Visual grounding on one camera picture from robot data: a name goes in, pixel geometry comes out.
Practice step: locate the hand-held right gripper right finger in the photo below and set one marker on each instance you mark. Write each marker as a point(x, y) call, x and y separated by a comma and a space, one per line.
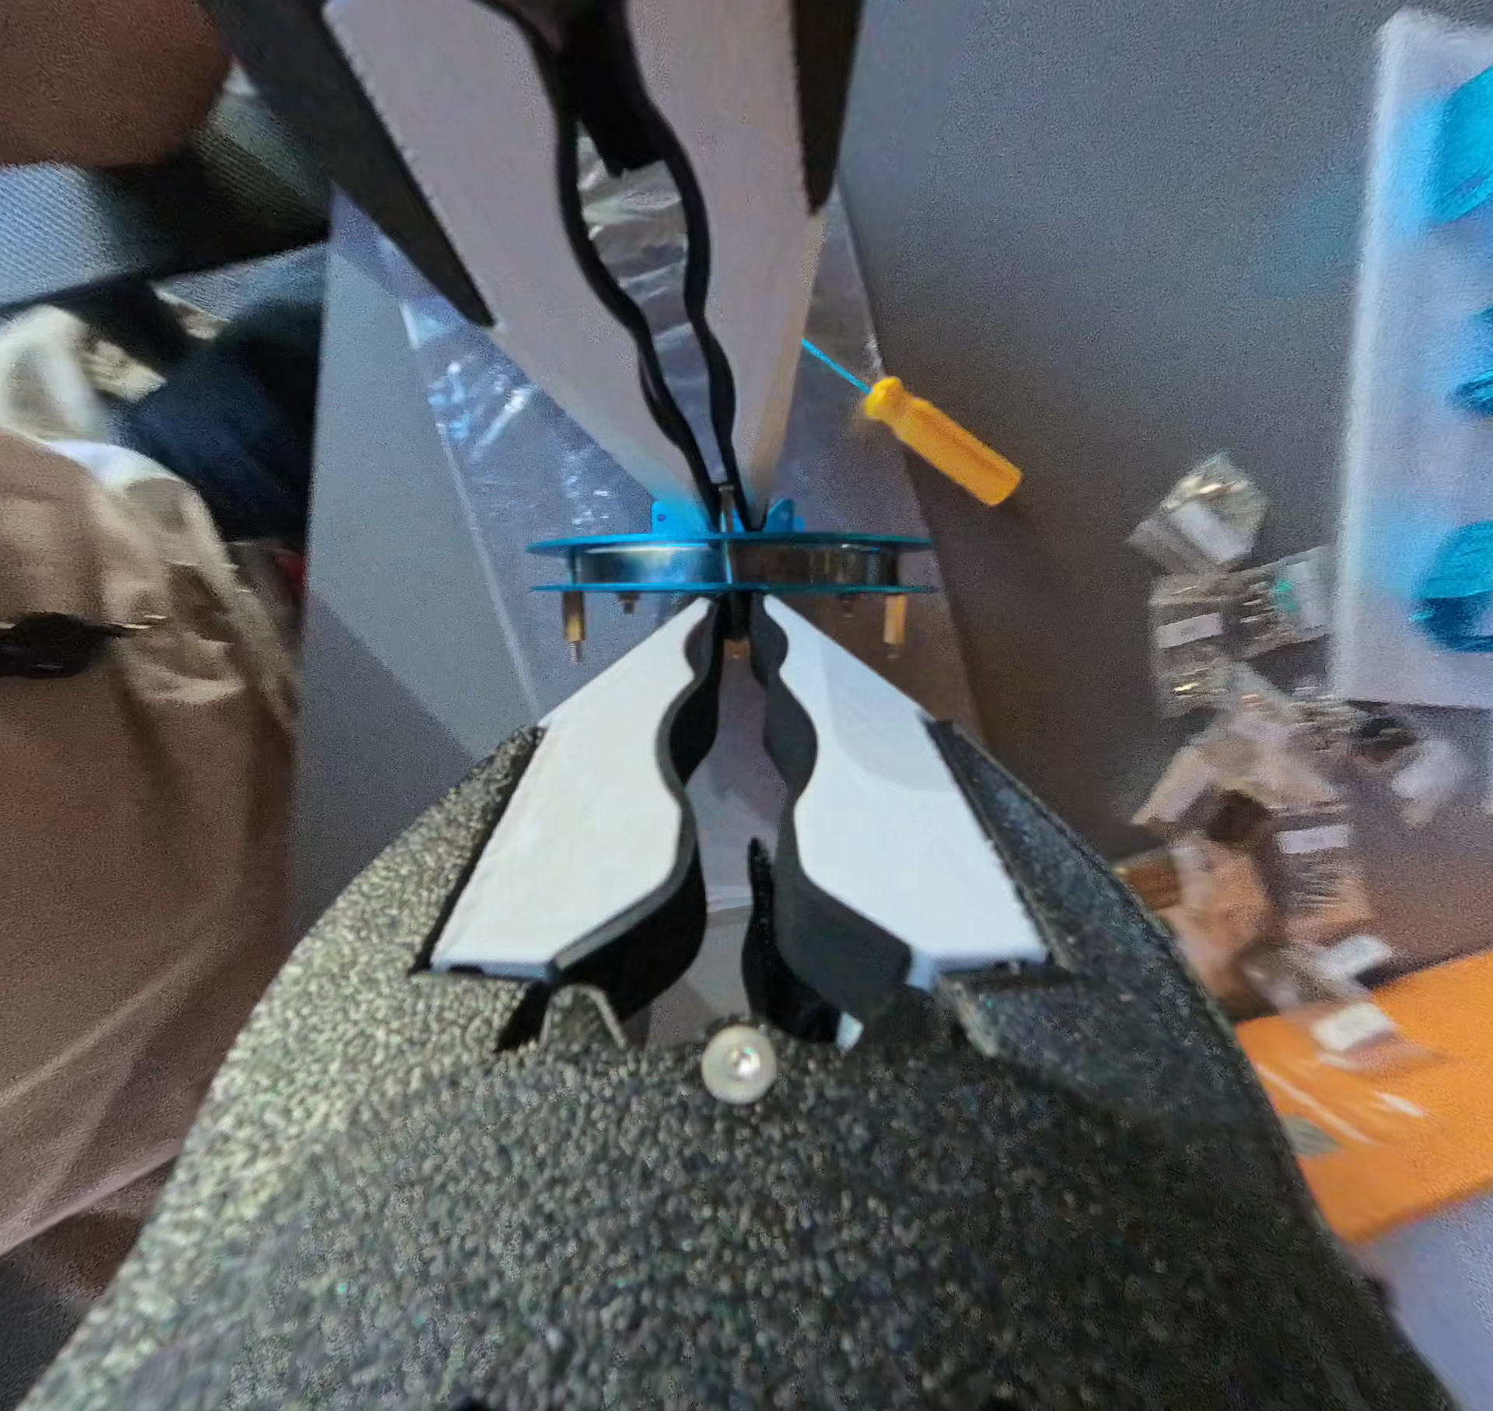
point(899, 839)

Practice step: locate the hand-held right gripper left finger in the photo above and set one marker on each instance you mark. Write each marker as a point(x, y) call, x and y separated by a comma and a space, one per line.
point(572, 839)

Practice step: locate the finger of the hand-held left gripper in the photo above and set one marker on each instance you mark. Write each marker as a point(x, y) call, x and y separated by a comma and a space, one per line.
point(489, 175)
point(746, 151)

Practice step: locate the brass hex standoff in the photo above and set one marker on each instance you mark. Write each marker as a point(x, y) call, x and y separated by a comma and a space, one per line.
point(895, 624)
point(576, 624)
point(736, 647)

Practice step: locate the blue round metal turntable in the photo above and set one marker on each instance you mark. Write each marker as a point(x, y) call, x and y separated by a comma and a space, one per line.
point(630, 546)

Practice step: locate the long dark metal screw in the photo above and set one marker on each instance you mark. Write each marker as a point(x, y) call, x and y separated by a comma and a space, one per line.
point(728, 508)

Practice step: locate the person's left forearm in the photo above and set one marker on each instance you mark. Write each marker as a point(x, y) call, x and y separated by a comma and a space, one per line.
point(93, 34)

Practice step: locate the grey desk with wooden edge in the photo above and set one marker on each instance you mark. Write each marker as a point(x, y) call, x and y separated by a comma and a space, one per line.
point(1109, 267)

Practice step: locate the black mesh office chair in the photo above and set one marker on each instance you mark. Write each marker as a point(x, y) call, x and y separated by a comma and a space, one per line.
point(175, 209)

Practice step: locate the clear plastic bag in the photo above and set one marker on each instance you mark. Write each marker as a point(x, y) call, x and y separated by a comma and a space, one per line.
point(514, 478)

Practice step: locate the dark blue cloth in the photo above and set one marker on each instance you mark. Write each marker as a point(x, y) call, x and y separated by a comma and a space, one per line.
point(234, 420)

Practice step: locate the pile of small hardware bags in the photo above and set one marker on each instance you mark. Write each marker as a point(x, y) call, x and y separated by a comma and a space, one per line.
point(1260, 735)

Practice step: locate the person's beige shirt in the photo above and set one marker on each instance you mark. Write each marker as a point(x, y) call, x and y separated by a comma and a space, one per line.
point(140, 851)

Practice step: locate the orange white cardboard box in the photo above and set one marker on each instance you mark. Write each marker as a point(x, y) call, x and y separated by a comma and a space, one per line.
point(1376, 1108)

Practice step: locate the white foam sheet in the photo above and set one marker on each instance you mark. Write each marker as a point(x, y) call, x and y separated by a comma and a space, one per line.
point(1388, 385)

